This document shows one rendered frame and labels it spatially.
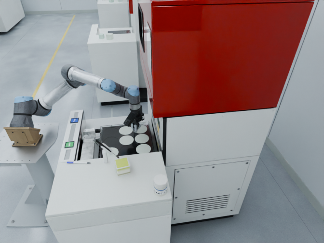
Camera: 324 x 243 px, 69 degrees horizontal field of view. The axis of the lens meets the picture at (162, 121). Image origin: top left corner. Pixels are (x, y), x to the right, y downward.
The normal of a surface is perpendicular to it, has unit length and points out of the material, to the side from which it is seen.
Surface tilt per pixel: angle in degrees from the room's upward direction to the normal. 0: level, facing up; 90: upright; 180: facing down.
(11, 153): 0
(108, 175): 0
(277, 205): 0
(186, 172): 90
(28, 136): 90
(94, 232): 90
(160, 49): 90
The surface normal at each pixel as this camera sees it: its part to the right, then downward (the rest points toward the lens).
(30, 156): 0.01, -0.79
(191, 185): 0.16, 0.60
